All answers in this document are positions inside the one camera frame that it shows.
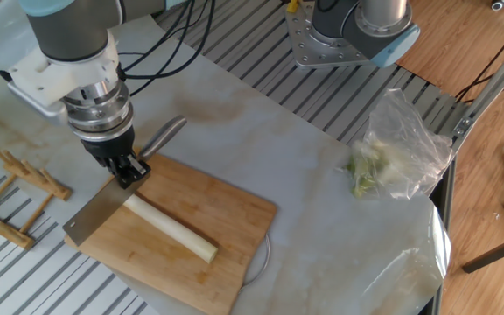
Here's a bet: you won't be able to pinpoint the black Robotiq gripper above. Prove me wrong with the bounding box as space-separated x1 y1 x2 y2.
80 126 151 190

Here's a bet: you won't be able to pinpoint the steel cleaver knife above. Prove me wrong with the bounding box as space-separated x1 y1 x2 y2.
62 115 188 247

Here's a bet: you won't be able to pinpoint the white scallion stalk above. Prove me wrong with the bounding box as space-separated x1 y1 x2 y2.
122 193 220 265

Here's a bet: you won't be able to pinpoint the bamboo cutting board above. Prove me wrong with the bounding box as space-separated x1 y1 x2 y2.
64 152 278 315

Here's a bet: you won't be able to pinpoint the wooden peg rack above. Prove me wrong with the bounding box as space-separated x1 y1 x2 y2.
0 138 73 251

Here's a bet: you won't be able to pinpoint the silver robot mounting plate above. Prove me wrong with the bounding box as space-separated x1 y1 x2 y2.
284 1 384 70

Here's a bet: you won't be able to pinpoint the plastic bag of scallion scraps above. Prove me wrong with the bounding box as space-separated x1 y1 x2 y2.
343 87 454 201

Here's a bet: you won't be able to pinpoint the dark wooden bar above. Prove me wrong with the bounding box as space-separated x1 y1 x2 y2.
461 228 504 275

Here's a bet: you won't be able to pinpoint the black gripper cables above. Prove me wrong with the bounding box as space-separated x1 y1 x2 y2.
115 0 216 97

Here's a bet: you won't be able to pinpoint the black floor cables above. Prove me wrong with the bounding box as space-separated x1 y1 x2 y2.
454 12 504 105

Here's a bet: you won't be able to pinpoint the aluminium frame beam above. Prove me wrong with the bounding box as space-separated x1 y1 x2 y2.
450 28 504 153

